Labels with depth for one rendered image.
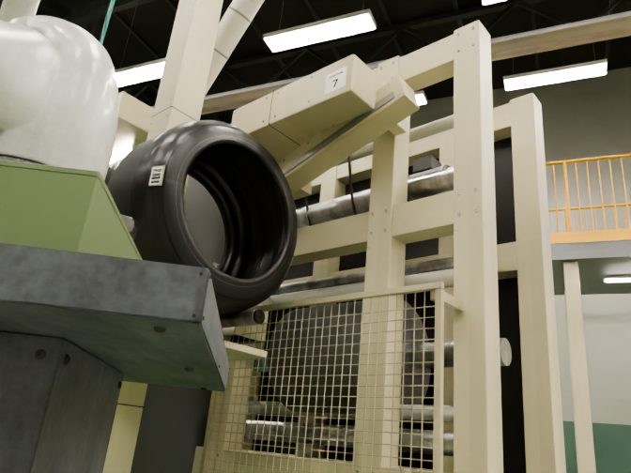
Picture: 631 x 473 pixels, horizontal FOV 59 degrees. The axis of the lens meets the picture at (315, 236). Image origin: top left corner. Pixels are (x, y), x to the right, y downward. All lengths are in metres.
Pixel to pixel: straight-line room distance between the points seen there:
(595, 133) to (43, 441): 11.93
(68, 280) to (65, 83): 0.35
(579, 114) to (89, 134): 11.97
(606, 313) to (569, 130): 3.73
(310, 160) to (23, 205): 1.59
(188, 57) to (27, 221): 1.80
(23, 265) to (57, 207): 0.10
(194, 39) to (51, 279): 1.97
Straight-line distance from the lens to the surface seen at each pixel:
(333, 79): 1.93
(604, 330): 10.73
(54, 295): 0.40
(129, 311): 0.39
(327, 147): 2.00
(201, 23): 2.39
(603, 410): 10.51
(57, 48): 0.73
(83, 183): 0.51
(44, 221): 0.51
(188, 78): 2.22
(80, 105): 0.70
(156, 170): 1.55
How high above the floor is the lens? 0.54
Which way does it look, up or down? 21 degrees up
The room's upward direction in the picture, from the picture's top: 6 degrees clockwise
